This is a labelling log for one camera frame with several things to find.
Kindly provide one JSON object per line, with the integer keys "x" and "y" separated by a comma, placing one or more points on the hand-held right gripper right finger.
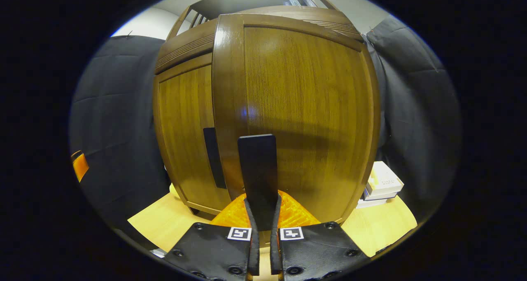
{"x": 317, "y": 252}

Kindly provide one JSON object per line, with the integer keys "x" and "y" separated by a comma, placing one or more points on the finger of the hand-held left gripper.
{"x": 80, "y": 166}

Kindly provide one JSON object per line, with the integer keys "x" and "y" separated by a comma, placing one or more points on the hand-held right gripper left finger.
{"x": 214, "y": 252}

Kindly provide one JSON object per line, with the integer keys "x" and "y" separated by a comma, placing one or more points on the wooden shoe cabinet door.
{"x": 308, "y": 108}
{"x": 185, "y": 128}

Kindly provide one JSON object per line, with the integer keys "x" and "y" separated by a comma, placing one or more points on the wooden double-door shoe cabinet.
{"x": 185, "y": 108}

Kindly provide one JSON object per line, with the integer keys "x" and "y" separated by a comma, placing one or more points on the wooden cabinet drawer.
{"x": 185, "y": 48}

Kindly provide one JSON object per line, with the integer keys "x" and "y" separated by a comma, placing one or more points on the black backdrop cloth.
{"x": 115, "y": 108}

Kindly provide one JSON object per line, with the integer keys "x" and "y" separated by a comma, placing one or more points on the white flat book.
{"x": 372, "y": 202}

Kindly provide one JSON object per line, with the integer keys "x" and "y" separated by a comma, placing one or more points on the white flat box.
{"x": 385, "y": 180}

